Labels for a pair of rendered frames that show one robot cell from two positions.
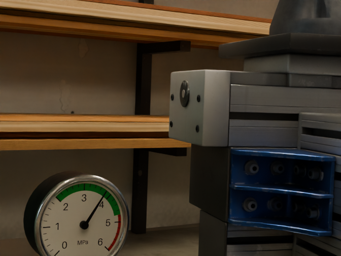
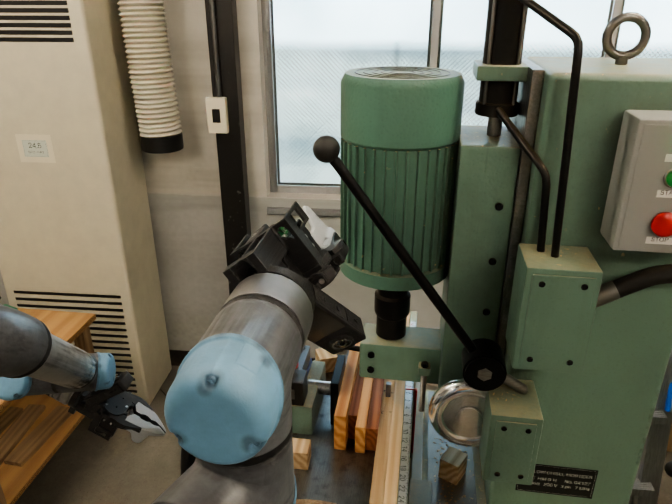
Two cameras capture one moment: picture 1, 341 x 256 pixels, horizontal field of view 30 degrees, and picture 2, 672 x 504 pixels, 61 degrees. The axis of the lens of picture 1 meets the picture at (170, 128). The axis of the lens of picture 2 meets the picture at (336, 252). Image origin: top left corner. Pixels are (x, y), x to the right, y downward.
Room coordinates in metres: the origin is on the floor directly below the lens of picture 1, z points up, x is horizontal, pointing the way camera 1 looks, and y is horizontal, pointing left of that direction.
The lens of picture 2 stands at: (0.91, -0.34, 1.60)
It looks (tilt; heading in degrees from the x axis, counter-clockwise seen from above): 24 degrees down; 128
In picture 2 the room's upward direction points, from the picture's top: straight up
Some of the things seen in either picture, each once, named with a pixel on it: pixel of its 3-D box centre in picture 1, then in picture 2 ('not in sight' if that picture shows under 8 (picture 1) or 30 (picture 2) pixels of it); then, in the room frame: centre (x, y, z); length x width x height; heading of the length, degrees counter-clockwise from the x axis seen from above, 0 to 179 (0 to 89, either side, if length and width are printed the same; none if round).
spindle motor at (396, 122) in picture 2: not in sight; (397, 177); (0.46, 0.39, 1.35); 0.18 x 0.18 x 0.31
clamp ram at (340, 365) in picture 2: not in sight; (322, 387); (0.36, 0.32, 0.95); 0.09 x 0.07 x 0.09; 119
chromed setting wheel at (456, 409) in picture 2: not in sight; (469, 412); (0.64, 0.34, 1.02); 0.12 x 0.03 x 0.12; 29
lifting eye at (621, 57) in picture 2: not in sight; (625, 38); (0.72, 0.53, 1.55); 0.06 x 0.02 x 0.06; 29
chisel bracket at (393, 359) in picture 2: not in sight; (401, 357); (0.48, 0.40, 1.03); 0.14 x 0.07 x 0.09; 29
